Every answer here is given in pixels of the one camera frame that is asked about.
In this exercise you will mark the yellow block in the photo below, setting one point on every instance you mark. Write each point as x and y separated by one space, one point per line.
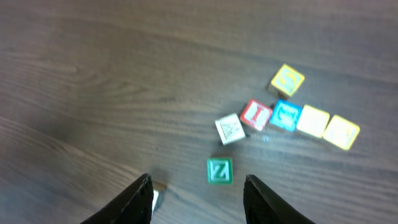
341 132
286 81
312 121

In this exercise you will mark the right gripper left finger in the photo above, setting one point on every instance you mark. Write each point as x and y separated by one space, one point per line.
132 206

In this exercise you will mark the yellow block middle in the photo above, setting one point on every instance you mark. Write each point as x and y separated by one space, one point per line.
312 121

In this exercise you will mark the yellow block top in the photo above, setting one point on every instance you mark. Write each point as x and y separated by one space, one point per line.
286 81

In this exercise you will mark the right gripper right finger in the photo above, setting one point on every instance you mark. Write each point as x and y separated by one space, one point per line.
264 206

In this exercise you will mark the blue letter block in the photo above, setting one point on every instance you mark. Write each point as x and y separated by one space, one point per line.
285 115

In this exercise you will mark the yellow block right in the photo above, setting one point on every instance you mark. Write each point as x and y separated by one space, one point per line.
341 132

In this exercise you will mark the red letter I block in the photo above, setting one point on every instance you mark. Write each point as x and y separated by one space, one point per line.
256 115

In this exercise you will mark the white letter A block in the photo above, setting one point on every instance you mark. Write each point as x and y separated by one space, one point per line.
159 190

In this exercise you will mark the green letter Z block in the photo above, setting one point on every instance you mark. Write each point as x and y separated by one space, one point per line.
220 170

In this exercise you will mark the white patterned block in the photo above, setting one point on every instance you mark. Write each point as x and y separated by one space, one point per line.
230 129

